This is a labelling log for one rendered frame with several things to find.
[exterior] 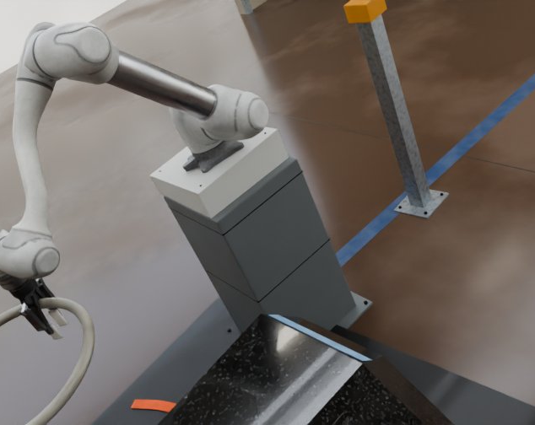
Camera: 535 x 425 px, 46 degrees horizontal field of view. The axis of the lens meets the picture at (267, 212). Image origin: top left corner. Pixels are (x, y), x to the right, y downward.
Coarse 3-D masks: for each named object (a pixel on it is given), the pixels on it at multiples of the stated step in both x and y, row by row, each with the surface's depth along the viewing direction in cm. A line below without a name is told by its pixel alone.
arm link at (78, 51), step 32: (64, 32) 160; (96, 32) 161; (64, 64) 162; (96, 64) 162; (128, 64) 175; (160, 96) 186; (192, 96) 193; (224, 96) 200; (256, 96) 205; (224, 128) 203; (256, 128) 204
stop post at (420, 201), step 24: (360, 0) 257; (384, 0) 258; (360, 24) 262; (384, 48) 267; (384, 72) 270; (384, 96) 280; (408, 120) 289; (408, 144) 292; (408, 168) 299; (408, 192) 311; (432, 192) 318
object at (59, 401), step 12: (48, 300) 182; (60, 300) 180; (12, 312) 184; (72, 312) 176; (84, 312) 173; (0, 324) 184; (84, 324) 169; (84, 336) 165; (84, 348) 162; (84, 360) 159; (84, 372) 158; (72, 384) 155; (60, 396) 152; (48, 408) 151; (60, 408) 152; (36, 420) 149; (48, 420) 150
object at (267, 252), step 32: (288, 160) 233; (256, 192) 225; (288, 192) 234; (192, 224) 240; (224, 224) 220; (256, 224) 228; (288, 224) 238; (320, 224) 248; (224, 256) 235; (256, 256) 232; (288, 256) 242; (320, 256) 253; (224, 288) 263; (256, 288) 236; (288, 288) 246; (320, 288) 258; (320, 320) 263; (352, 320) 268
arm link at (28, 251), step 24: (24, 96) 173; (48, 96) 177; (24, 120) 173; (24, 144) 170; (24, 168) 167; (24, 216) 162; (0, 240) 164; (24, 240) 158; (48, 240) 160; (0, 264) 161; (24, 264) 156; (48, 264) 158
